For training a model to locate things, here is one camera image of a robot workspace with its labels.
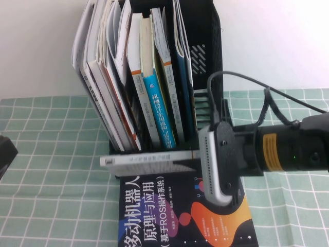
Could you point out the white autonomous driving book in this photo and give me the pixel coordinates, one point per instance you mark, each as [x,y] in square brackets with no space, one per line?
[144,158]

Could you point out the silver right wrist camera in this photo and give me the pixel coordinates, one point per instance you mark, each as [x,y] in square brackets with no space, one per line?
[213,164]

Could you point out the green checked tablecloth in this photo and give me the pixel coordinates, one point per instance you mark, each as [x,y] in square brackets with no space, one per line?
[51,205]

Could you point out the grey spine book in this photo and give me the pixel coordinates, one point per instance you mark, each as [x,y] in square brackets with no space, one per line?
[99,103]

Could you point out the white paper folder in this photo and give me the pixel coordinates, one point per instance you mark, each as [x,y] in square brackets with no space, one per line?
[82,38]

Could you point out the leaning magazines stack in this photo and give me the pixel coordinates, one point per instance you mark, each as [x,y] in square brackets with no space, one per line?
[120,103]

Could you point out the blue thin softcover book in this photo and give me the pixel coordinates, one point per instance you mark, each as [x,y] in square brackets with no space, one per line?
[189,69]

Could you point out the cyan spine book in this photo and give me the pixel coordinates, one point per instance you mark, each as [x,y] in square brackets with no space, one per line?
[156,110]

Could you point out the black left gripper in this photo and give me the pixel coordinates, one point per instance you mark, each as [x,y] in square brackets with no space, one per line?
[6,154]

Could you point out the black plastic book holder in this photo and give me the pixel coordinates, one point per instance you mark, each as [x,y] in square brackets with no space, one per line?
[200,25]

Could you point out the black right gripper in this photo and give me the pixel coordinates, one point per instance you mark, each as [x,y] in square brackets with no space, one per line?
[249,151]

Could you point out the curved white paper sheet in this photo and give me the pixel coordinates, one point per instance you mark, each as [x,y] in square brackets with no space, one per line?
[113,33]

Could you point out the dark mobile robot book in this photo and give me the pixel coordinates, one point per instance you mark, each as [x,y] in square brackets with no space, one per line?
[167,218]

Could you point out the navy blue thin book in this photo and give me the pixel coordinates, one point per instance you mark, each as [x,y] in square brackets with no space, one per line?
[185,103]

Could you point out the white cover book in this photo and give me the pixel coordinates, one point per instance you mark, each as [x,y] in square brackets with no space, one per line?
[110,103]

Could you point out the white booklet red print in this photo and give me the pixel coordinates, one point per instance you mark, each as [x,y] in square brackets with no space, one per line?
[124,51]

